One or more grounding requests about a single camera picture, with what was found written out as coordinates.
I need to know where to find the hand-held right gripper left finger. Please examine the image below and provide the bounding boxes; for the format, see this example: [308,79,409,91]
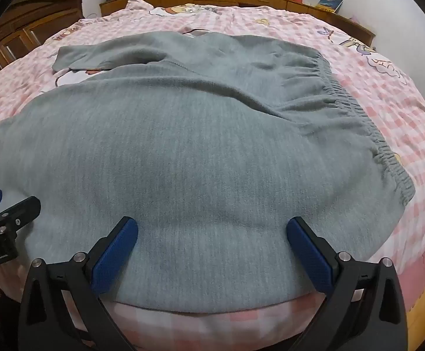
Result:
[18,216,139,351]

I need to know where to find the grey pants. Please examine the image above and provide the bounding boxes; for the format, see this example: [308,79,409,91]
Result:
[0,31,417,309]

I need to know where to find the pink checked cartoon blanket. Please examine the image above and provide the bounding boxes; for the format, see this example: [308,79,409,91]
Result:
[0,0,425,351]

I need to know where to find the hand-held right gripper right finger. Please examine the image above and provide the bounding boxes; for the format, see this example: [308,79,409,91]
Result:
[286,216,407,351]

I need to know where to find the wooden wardrobe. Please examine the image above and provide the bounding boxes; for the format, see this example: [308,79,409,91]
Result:
[0,0,85,78]

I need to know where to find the blue box on shelf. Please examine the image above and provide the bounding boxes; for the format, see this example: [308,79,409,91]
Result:
[315,0,345,14]

